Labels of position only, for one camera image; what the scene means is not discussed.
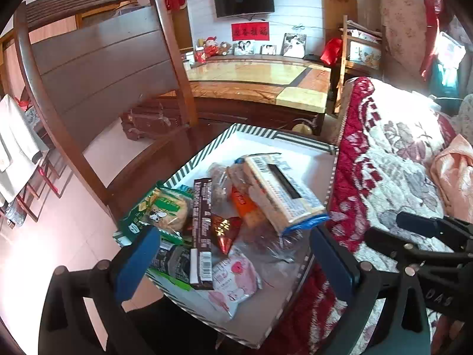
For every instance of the red tin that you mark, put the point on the red tin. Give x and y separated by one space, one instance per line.
200 55

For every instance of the gold round ornament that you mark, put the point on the gold round ornament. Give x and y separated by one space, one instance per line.
303 128

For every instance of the peach quilt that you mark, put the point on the peach quilt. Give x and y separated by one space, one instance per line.
454 177

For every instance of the clear bag of nuts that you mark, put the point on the clear bag of nuts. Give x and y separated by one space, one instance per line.
220 188

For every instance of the green cracker packet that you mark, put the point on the green cracker packet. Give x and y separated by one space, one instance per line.
162 207

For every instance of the brown chocolate bar box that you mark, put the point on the brown chocolate bar box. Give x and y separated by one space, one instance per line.
202 229

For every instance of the wide photo frame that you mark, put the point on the wide photo frame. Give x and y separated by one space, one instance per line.
244 48

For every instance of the light wooden shelf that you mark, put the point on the light wooden shelf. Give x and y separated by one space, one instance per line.
364 55

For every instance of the wooden coffee table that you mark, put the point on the wooden coffee table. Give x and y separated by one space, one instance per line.
251 81

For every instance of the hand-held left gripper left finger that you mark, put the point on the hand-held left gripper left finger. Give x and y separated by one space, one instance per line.
136 262

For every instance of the tall photo frame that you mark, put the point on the tall photo frame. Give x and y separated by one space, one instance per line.
294 45

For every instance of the small floral print fabric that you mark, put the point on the small floral print fabric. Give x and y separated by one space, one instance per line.
402 26

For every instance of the wooden chair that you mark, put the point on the wooden chair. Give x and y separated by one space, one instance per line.
103 74

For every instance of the red plastic bag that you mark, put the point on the red plastic bag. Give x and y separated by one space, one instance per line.
332 51

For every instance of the red snack packet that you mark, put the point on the red snack packet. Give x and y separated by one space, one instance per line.
225 231

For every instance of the brown teddy bear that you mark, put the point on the brown teddy bear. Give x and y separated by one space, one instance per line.
224 48

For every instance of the striped cardboard box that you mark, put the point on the striped cardboard box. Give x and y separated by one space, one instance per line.
288 148

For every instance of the white garment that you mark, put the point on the white garment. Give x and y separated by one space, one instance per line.
16 144

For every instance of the red plush doll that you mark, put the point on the red plush doll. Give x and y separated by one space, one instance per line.
211 46

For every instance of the yellow blue cracker packet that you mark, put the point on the yellow blue cracker packet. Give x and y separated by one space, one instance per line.
277 192

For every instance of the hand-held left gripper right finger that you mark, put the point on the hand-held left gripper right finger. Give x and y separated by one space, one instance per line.
332 262

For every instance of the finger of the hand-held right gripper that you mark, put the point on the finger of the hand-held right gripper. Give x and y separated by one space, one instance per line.
417 223
388 243

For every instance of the orange snack packet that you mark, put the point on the orange snack packet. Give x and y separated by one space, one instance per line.
244 207

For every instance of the brown leather bag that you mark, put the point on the brown leather bag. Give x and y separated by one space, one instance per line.
155 122

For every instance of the small photo frame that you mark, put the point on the small photo frame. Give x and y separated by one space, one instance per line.
268 49

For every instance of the white strawberry snack packet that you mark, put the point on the white strawberry snack packet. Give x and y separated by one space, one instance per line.
232 281

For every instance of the floral fleece blanket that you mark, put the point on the floral fleece blanket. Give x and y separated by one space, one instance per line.
384 162

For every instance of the red banner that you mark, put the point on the red banner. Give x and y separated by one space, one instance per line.
249 31

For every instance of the black green snack packet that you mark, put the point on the black green snack packet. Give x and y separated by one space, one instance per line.
173 262

